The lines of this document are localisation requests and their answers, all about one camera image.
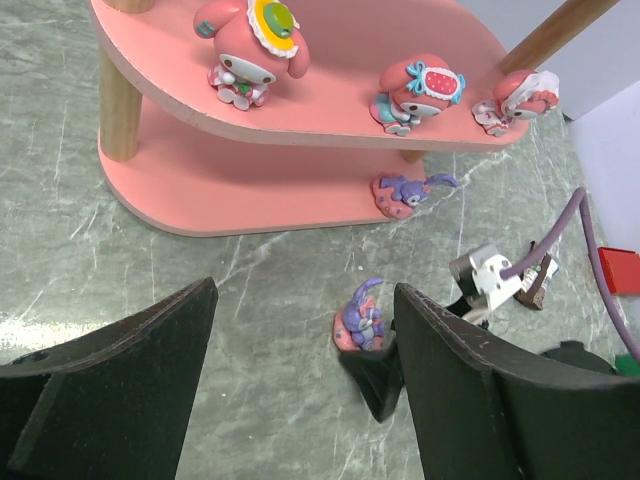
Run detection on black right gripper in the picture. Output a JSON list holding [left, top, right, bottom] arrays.
[[446, 296, 617, 373]]

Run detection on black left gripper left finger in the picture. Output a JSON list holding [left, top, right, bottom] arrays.
[[1, 278, 218, 479]]

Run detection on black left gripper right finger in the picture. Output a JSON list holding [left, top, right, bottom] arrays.
[[394, 283, 639, 479]]

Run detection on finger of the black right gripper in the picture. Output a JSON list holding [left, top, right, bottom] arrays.
[[338, 338, 404, 423]]

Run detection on purple bunny toy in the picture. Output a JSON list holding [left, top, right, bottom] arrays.
[[370, 174, 459, 220]]

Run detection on pink white frilly toy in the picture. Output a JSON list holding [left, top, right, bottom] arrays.
[[471, 70, 560, 137]]

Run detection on pink cloud toy blue bows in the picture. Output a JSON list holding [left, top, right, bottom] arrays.
[[369, 54, 466, 137]]

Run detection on pink cup toy yellow top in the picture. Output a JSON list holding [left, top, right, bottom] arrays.
[[193, 0, 311, 111]]

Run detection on pink three-tier wooden shelf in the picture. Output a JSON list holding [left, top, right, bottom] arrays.
[[89, 1, 609, 237]]

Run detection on green brown tape roll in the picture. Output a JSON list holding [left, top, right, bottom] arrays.
[[614, 353, 640, 376]]

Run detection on brown chocolate bar wrapper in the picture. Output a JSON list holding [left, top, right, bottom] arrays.
[[514, 252, 559, 311]]

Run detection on red box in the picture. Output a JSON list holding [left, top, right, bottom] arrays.
[[598, 247, 640, 297]]

